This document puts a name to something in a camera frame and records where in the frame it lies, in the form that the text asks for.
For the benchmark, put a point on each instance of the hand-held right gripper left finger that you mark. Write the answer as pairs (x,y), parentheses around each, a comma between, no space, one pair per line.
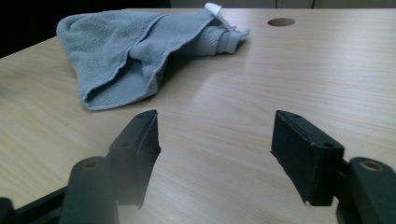
(137,149)

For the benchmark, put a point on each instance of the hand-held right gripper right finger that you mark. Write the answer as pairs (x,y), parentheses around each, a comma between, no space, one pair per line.
(308,161)

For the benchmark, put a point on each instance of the light blue towel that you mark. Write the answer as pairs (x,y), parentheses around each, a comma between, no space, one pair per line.
(106,49)

